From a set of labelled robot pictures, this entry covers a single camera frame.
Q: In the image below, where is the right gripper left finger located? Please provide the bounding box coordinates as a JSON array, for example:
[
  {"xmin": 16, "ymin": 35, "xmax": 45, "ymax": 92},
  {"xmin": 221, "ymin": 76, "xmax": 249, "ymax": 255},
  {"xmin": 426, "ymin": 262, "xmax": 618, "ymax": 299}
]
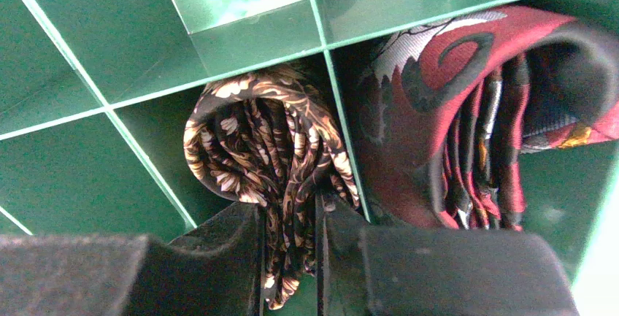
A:
[{"xmin": 1, "ymin": 203, "xmax": 264, "ymax": 315}]

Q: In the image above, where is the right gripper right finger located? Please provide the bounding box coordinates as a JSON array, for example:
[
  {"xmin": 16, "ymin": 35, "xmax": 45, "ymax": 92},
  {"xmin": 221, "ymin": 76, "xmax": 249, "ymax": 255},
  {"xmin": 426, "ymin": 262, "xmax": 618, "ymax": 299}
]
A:
[{"xmin": 315, "ymin": 193, "xmax": 578, "ymax": 315}]

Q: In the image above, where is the black brown floral tie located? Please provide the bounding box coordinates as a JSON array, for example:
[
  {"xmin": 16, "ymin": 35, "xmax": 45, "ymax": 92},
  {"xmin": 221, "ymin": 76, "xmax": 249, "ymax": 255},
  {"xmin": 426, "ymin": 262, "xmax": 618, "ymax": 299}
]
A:
[{"xmin": 183, "ymin": 61, "xmax": 361, "ymax": 310}]

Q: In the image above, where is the rolled dark red tie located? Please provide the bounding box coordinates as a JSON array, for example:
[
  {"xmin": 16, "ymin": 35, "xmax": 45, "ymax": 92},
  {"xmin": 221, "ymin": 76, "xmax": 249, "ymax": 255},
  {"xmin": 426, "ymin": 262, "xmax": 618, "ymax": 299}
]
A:
[{"xmin": 349, "ymin": 4, "xmax": 618, "ymax": 231}]

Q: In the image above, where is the green compartment tray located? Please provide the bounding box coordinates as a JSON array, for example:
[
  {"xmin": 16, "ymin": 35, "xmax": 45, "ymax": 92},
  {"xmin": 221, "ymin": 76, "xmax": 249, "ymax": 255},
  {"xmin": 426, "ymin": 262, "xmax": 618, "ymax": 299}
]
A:
[{"xmin": 1, "ymin": 0, "xmax": 618, "ymax": 315}]

